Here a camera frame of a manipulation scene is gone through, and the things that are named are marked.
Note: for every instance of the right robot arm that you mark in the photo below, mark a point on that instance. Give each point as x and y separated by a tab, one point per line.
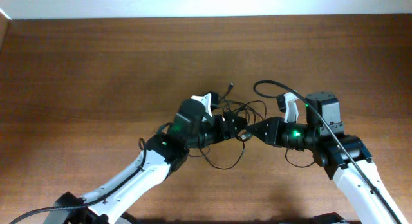
345	158

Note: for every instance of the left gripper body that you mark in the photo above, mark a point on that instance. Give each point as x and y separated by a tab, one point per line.
217	132

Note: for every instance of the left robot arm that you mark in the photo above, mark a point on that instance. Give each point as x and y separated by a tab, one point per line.
162	154

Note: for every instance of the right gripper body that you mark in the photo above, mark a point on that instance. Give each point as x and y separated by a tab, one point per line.
291	134

